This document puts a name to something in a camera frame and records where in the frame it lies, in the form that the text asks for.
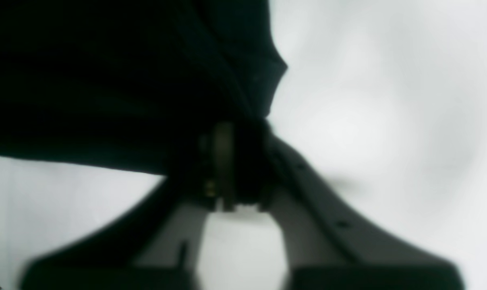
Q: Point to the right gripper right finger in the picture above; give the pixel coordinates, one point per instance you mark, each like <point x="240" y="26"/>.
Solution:
<point x="330" y="246"/>

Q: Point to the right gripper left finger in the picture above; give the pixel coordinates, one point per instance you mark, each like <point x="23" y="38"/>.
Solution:
<point x="156" y="245"/>

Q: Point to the black T-shirt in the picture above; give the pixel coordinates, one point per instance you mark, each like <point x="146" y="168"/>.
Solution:
<point x="131" y="84"/>

